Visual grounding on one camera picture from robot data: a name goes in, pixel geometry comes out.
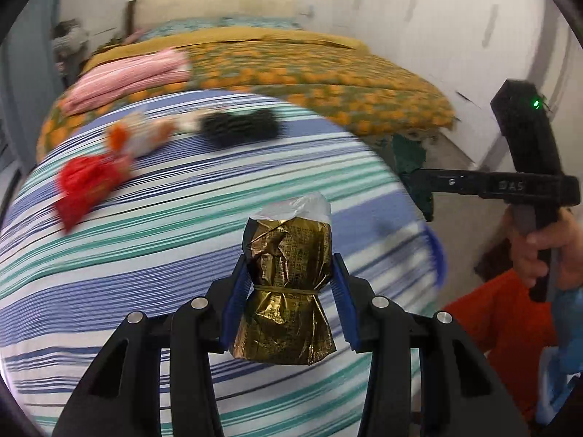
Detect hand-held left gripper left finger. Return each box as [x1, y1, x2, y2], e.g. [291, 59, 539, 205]
[52, 252, 253, 437]

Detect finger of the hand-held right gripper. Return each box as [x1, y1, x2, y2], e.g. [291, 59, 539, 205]
[392, 134, 486, 186]
[410, 182, 486, 223]

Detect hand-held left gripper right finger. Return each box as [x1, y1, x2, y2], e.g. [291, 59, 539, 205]
[330, 252, 531, 437]

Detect gold foil packet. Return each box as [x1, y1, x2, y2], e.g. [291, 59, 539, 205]
[230, 192, 338, 367]

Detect white wrapper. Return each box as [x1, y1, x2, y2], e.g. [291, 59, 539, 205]
[175, 109, 206, 133]

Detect red plastic bag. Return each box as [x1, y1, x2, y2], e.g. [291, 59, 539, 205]
[54, 155, 126, 233]

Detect person's right hand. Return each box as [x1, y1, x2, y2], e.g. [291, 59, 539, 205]
[503, 207, 583, 290]

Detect striped tablecloth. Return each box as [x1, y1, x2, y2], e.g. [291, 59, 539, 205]
[0, 91, 438, 437]

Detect white wardrobe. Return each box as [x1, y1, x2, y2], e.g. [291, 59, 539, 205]
[314, 0, 583, 178]

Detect orange floral quilt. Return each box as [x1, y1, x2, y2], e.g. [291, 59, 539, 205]
[36, 41, 456, 165]

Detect orange fleece trousers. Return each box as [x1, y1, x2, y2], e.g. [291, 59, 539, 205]
[439, 268, 561, 424]

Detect teal floral pillow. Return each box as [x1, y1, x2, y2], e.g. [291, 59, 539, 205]
[221, 16, 301, 30]
[143, 20, 224, 42]

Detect yellow blanket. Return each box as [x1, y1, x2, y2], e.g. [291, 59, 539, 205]
[82, 26, 369, 74]

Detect pink striped folded blanket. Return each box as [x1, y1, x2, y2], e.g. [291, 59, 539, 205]
[61, 48, 192, 117]

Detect cream padded headboard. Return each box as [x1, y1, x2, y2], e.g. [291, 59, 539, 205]
[134, 0, 301, 28]

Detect grey-blue curtain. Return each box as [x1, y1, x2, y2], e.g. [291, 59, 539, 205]
[0, 0, 64, 146]

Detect pile of clothes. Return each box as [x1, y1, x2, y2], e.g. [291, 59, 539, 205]
[51, 18, 89, 55]

